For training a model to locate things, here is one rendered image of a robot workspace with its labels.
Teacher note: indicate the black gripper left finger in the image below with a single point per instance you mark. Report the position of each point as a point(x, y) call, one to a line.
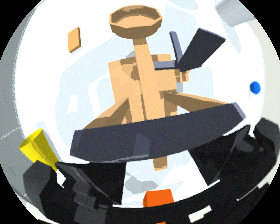
point(108, 178)

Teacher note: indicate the blue ball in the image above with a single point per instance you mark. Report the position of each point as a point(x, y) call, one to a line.
point(255, 87)

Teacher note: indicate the white cup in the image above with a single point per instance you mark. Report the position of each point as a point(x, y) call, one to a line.
point(233, 12)

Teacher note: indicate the wooden catapult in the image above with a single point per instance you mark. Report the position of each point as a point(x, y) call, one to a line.
point(144, 123)

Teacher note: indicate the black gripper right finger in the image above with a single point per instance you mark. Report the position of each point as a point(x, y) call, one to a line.
point(210, 158)

